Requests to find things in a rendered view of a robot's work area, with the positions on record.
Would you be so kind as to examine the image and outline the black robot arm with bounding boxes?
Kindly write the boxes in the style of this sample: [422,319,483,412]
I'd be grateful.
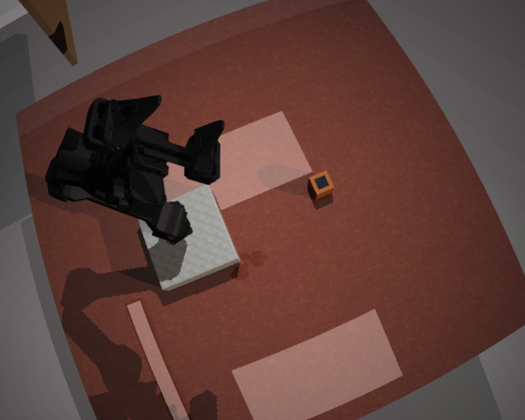
[45,127,193,245]

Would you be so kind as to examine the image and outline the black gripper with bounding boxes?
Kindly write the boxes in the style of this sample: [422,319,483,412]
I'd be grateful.
[82,95,224,185]

